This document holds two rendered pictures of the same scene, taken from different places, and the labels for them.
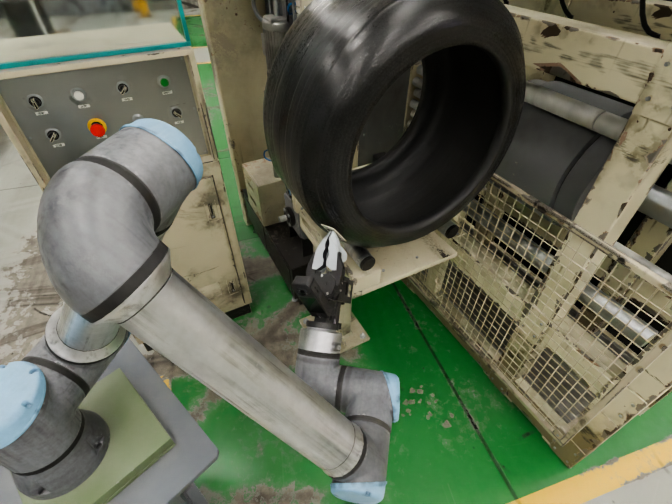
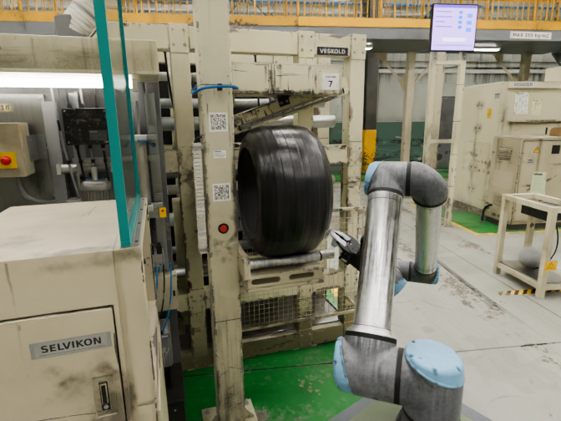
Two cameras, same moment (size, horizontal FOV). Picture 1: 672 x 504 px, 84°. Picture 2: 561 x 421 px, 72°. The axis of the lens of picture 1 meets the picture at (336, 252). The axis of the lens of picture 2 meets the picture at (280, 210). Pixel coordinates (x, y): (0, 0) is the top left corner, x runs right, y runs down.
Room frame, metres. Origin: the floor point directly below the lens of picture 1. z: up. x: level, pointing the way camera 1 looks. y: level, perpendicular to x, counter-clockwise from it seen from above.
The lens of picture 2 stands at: (0.57, 1.60, 1.52)
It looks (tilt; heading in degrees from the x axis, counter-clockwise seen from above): 13 degrees down; 280
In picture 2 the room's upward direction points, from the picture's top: 1 degrees counter-clockwise
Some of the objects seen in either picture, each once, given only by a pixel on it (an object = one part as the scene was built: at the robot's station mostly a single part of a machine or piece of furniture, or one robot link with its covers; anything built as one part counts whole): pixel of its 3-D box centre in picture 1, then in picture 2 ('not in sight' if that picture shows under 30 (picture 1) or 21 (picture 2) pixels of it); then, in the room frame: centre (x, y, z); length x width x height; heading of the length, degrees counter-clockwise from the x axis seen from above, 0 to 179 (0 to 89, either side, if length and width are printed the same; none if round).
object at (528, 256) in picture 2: not in sight; (537, 242); (-1.13, -2.07, 0.40); 0.60 x 0.35 x 0.80; 107
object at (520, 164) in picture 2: not in sight; (531, 181); (-1.96, -4.28, 0.62); 0.91 x 0.58 x 1.25; 17
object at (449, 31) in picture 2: not in sight; (452, 27); (-0.67, -3.92, 2.60); 0.60 x 0.05 x 0.55; 17
